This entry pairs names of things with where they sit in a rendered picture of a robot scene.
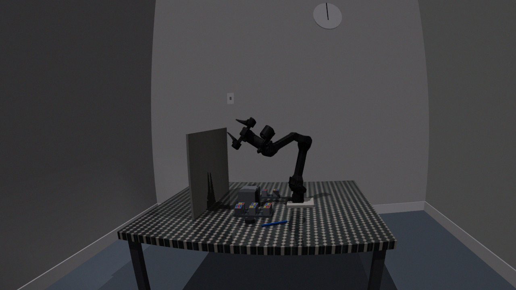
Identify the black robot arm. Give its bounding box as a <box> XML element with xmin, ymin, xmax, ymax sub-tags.
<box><xmin>240</xmin><ymin>125</ymin><xmax>312</xmax><ymax>203</ymax></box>

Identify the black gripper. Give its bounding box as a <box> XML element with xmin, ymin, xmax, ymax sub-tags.
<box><xmin>227</xmin><ymin>117</ymin><xmax>257</xmax><ymax>150</ymax></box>

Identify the black flat panel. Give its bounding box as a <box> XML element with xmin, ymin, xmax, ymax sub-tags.
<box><xmin>186</xmin><ymin>127</ymin><xmax>229</xmax><ymax>220</ymax></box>

